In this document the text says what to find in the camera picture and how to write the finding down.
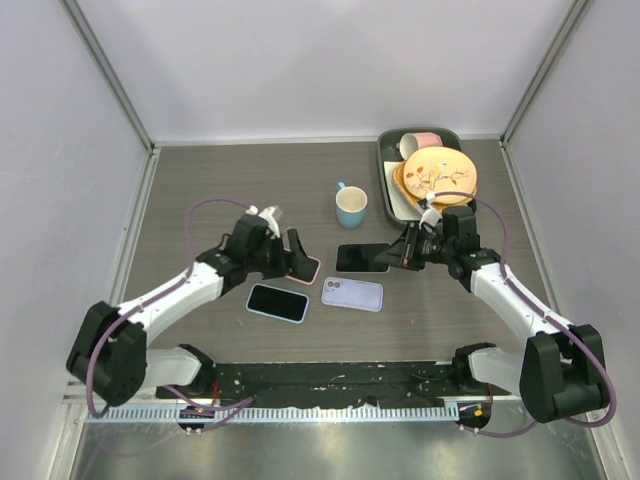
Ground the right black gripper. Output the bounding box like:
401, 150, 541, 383
375, 222, 455, 272

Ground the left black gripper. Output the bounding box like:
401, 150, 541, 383
246, 229, 314, 280

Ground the pink phone case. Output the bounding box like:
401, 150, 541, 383
285, 257, 321, 285

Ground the black phone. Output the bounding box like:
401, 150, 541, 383
247, 284, 308, 321
336, 243, 390, 273

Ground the purple phone case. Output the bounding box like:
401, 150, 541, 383
321, 277, 384, 312

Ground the light blue phone case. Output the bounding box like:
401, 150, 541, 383
245, 282, 310, 324

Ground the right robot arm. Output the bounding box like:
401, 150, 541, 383
376, 206, 614, 423

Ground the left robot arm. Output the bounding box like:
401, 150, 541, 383
66, 207, 320, 408

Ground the white square plate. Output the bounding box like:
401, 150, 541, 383
383, 162, 421, 222

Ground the blue mug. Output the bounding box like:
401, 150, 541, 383
335, 182, 368, 229

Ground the woven yellow plate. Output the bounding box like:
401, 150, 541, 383
393, 161, 476, 212

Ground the orange bird plate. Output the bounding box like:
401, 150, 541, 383
402, 147, 478, 204

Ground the pink cup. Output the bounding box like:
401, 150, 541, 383
397, 132, 443, 160

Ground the dark green tray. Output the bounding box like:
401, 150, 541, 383
376, 127, 462, 229

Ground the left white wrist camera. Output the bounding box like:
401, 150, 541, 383
246, 205, 282, 238

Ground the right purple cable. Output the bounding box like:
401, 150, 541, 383
432, 189, 619, 439

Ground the purple cable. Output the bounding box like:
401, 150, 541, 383
84, 198, 256, 431
432, 189, 619, 439

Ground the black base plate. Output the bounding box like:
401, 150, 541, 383
155, 360, 494, 409

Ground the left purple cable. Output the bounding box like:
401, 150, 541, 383
84, 198, 256, 431

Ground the white cable duct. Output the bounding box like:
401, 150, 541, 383
86, 402, 459, 424

